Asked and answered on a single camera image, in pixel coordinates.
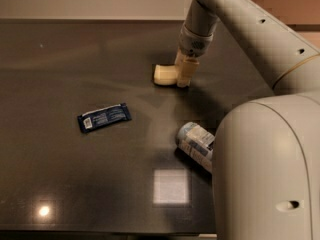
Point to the yellow sponge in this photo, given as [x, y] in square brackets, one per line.
[165, 75]

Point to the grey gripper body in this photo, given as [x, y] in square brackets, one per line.
[194, 44]

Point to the dark blue snack wrapper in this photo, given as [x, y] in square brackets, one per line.
[100, 118]

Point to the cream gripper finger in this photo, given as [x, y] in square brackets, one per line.
[186, 69]
[179, 57]

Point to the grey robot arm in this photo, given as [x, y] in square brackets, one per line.
[266, 157]

